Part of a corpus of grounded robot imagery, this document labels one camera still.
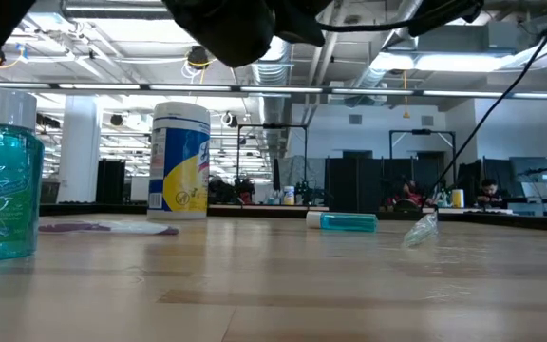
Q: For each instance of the small teal mouthwash bottle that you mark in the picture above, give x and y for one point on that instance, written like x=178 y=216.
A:
x=349 y=222

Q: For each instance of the grey draped cloth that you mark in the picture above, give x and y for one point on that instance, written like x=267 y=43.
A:
x=302 y=171

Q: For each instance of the overhead rig crossbar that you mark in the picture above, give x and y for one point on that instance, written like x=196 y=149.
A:
x=145 y=87

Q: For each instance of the black partition panels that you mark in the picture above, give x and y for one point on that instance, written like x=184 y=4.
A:
x=354 y=185

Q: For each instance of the white background wipes canister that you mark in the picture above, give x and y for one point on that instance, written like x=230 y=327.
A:
x=288 y=195

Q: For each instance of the background robot arms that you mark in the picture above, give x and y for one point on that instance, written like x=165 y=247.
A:
x=231 y=190

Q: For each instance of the disinfecting wipes canister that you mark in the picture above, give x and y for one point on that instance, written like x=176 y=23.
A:
x=178 y=161

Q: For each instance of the person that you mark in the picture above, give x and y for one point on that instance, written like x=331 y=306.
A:
x=406 y=197
x=489 y=192

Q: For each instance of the yellow background canister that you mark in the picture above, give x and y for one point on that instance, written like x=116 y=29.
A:
x=458 y=198

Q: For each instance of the green wrapped toothbrush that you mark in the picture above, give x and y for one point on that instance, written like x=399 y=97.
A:
x=420 y=232

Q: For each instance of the black tall cabinet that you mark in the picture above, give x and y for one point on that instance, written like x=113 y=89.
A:
x=110 y=183

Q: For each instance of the white round pillar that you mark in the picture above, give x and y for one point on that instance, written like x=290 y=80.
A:
x=79 y=152

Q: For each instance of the purple wrapped toothbrush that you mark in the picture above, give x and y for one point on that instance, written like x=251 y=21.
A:
x=79 y=228

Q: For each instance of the dark background monitor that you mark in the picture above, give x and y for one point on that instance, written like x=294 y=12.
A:
x=50 y=192

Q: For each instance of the small silver cap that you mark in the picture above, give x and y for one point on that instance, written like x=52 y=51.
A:
x=5 y=190

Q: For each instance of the black gantry frame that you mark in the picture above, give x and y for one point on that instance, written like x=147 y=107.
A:
x=273 y=126
x=420 y=131

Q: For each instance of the black overhead camera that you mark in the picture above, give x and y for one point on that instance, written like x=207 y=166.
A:
x=198 y=57

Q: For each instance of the black aluminium table frame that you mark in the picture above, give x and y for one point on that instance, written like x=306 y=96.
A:
x=112 y=209

